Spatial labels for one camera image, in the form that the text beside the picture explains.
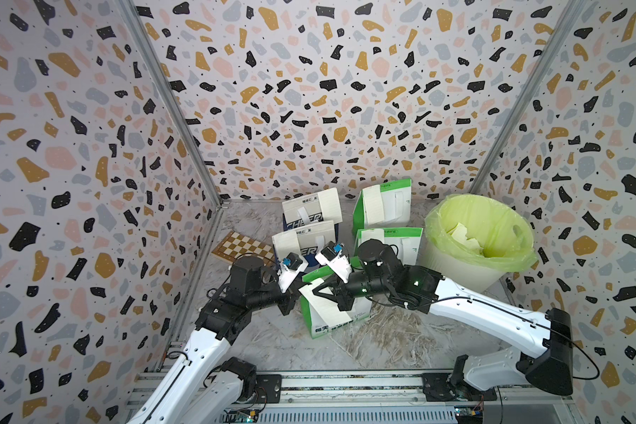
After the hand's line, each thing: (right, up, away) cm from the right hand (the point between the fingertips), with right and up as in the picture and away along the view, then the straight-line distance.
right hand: (316, 293), depth 63 cm
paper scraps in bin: (+48, +14, +29) cm, 57 cm away
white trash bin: (+38, +3, +7) cm, 39 cm away
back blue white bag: (-6, +21, +25) cm, 33 cm away
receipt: (-10, +11, +14) cm, 20 cm away
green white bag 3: (+13, -11, +19) cm, 25 cm away
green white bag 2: (+26, +12, +17) cm, 33 cm away
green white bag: (+27, +24, +33) cm, 49 cm away
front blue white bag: (-4, +12, +17) cm, 21 cm away
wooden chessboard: (-33, +8, +40) cm, 52 cm away
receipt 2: (+16, +14, +15) cm, 25 cm away
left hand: (-2, 0, +7) cm, 8 cm away
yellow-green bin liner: (+59, +13, +21) cm, 64 cm away
